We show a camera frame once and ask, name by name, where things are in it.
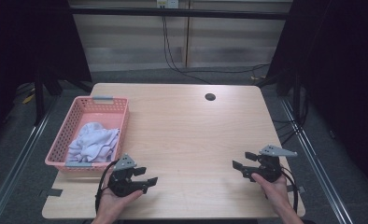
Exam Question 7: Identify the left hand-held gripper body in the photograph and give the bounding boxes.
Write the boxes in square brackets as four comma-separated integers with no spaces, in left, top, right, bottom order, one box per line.
[106,153,149,198]

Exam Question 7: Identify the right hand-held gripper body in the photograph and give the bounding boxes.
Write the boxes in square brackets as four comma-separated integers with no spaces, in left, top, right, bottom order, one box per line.
[244,144,298,183]

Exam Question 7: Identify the pale lavender printed towel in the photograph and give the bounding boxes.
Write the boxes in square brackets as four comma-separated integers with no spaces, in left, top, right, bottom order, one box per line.
[65,121,121,164]

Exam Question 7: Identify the pink perforated plastic basket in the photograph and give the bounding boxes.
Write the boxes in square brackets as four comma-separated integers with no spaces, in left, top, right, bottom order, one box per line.
[44,95,131,174]

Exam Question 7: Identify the person's left hand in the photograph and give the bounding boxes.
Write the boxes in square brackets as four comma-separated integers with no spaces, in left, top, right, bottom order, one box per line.
[94,186,144,220]

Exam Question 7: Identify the person's right hand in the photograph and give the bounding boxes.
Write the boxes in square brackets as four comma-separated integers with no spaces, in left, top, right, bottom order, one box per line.
[250,172,290,214]

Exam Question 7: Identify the grey tape strip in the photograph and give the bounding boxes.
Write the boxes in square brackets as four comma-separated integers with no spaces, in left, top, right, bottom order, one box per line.
[38,188,64,199]
[287,185,307,194]

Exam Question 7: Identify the black metal stand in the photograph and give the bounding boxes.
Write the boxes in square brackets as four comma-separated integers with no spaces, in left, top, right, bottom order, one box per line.
[33,69,64,127]

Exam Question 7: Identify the black curtain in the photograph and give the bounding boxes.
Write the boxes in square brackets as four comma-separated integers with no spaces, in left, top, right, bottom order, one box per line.
[0,0,93,150]
[264,0,368,200]

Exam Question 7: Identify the yellow floor object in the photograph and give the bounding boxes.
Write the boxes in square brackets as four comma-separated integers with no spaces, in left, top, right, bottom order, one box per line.
[21,92,36,105]

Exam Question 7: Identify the black horizontal bar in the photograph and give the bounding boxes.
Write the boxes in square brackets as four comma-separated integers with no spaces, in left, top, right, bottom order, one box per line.
[69,7,293,21]

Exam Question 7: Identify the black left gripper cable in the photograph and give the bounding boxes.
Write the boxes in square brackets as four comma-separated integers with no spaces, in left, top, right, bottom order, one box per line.
[94,160,119,216]

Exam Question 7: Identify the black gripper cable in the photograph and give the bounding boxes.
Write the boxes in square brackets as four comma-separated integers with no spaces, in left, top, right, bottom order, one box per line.
[94,160,119,216]
[279,167,300,214]

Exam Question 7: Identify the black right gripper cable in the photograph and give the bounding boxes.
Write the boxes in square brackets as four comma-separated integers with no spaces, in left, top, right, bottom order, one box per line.
[279,167,300,214]

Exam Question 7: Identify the metal floor rail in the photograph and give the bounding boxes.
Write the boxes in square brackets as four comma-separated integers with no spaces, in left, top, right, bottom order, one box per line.
[0,96,60,224]
[279,96,356,224]

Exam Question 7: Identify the black floor cables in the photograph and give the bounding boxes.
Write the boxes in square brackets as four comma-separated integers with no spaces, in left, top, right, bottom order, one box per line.
[271,87,310,146]

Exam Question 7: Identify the black hanging power cable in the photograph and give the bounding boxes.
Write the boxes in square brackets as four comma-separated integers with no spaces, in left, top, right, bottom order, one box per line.
[162,15,271,86]

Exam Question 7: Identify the white wall outlet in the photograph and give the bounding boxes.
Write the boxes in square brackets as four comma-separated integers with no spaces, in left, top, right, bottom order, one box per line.
[156,0,180,9]

